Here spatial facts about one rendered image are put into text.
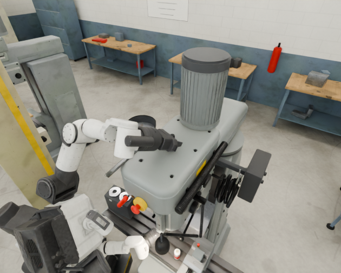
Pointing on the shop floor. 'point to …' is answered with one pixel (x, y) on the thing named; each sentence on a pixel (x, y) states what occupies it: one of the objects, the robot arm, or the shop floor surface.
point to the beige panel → (15, 134)
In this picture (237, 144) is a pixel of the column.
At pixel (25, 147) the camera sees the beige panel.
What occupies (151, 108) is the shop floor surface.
